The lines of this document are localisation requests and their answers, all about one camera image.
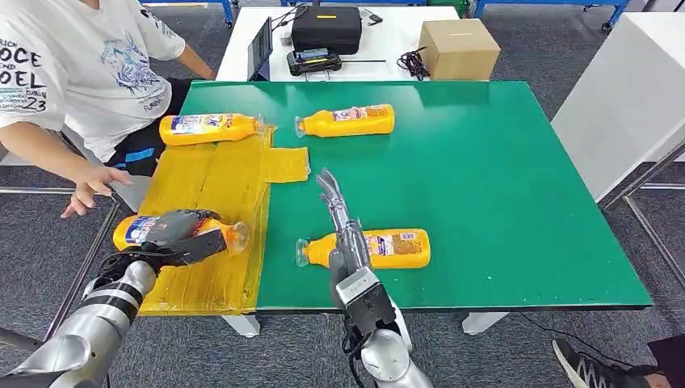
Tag person's hand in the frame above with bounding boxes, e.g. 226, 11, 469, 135
60, 166, 133, 220

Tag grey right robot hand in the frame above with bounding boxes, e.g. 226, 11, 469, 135
315, 167, 372, 310

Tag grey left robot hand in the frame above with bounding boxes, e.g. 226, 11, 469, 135
141, 209, 229, 268

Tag orange drink bottle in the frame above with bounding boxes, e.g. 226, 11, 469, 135
158, 112, 266, 147
293, 103, 396, 139
112, 213, 250, 255
295, 228, 432, 271

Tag yellow sheet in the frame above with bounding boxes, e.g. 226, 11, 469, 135
137, 125, 312, 317

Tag white table foot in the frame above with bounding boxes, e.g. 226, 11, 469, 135
221, 314, 263, 339
461, 311, 511, 337

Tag person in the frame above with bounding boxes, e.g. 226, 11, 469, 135
0, 0, 218, 221

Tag green table mat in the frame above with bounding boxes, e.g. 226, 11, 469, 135
179, 80, 654, 313

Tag black device with yellow stripe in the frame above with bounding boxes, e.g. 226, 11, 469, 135
285, 47, 343, 78

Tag dark tablet screen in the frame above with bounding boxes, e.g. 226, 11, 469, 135
246, 16, 275, 82

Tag black carrying case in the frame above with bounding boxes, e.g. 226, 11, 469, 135
291, 6, 364, 57

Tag cardboard box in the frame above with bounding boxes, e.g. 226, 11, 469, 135
418, 19, 502, 82

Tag black and white shoe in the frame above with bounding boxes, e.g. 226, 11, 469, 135
551, 337, 654, 388

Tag white side table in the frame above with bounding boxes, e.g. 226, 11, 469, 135
550, 11, 685, 290

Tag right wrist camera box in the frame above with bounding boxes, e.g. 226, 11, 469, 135
335, 266, 398, 337

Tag black cables on left arm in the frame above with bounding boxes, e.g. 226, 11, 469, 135
98, 250, 162, 288

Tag metal chair frame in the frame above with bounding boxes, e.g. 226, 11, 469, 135
0, 184, 123, 352

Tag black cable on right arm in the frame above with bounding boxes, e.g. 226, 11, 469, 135
341, 318, 378, 388

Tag black cable bundle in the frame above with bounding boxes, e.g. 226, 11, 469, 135
396, 46, 431, 82

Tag blue metal frame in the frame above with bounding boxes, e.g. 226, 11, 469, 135
139, 0, 235, 27
473, 0, 632, 34

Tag black floor cable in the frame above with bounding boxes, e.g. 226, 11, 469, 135
518, 312, 641, 369

